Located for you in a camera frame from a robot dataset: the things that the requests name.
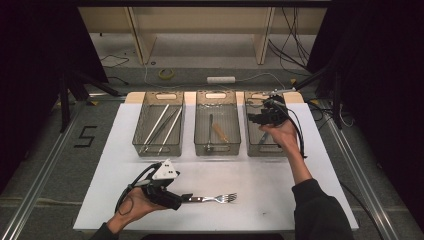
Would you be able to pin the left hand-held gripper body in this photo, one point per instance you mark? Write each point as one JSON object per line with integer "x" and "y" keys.
{"x": 163, "y": 193}

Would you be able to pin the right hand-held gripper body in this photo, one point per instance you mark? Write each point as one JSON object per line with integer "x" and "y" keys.
{"x": 271, "y": 111}

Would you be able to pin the transparent grey plastic bin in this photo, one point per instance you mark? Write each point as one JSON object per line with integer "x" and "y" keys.
{"x": 176, "y": 143}
{"x": 255, "y": 146}
{"x": 200, "y": 126}

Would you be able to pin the metal spoon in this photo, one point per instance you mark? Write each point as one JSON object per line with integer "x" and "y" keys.
{"x": 210, "y": 130}

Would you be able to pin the person's right hand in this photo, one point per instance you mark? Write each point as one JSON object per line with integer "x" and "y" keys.
{"x": 283, "y": 136}

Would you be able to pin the person's left hand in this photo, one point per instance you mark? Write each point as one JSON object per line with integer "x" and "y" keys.
{"x": 133, "y": 206}

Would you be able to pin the white power strip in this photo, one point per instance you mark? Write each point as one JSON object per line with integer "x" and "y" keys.
{"x": 220, "y": 80}

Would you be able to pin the black metal stand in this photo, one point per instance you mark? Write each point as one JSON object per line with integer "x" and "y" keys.
{"x": 337, "y": 100}
{"x": 64, "y": 100}

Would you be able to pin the yellow tape roll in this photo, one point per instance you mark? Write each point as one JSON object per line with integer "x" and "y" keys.
{"x": 160, "y": 74}

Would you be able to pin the wooden shelf unit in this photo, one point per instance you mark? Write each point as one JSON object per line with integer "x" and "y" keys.
{"x": 200, "y": 20}

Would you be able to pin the black curtain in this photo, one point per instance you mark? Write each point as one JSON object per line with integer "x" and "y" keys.
{"x": 383, "y": 83}
{"x": 33, "y": 83}

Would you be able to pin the aluminium rail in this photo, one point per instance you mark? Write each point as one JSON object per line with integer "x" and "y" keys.
{"x": 363, "y": 175}
{"x": 46, "y": 173}

